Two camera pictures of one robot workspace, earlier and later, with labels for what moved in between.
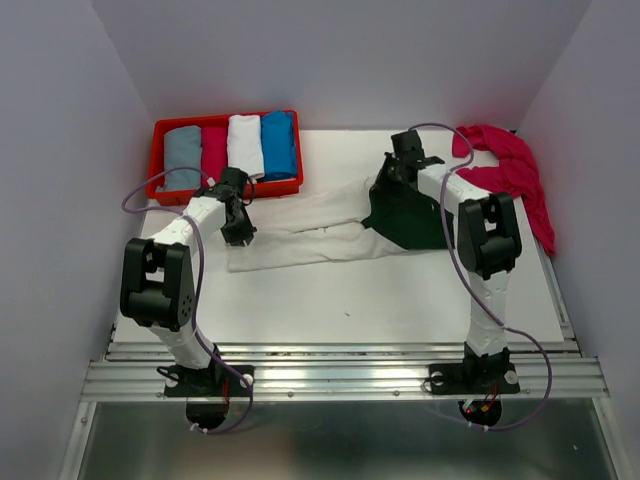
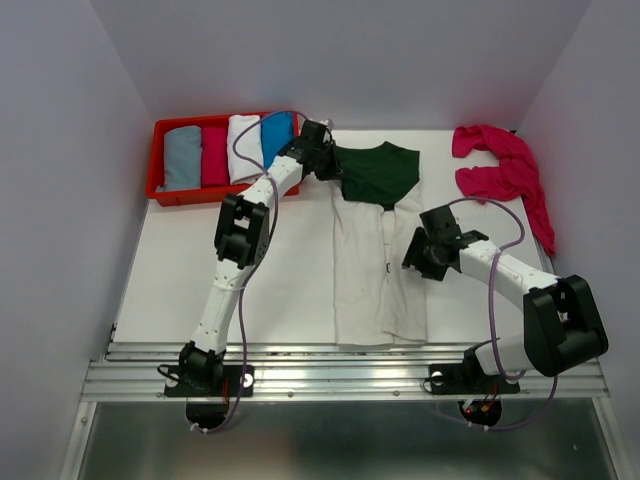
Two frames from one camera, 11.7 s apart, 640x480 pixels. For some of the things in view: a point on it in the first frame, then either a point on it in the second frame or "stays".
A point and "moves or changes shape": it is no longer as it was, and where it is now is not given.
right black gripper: [389, 157] → [414, 256]
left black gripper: [245, 233] → [333, 171]
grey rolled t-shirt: [182, 149] stays
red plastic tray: [258, 188] stays
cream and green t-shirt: [354, 220] moves or changes shape
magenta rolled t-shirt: [214, 156] stays
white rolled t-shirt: [244, 145] stays
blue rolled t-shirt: [278, 145] stays
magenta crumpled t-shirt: [514, 173] stays
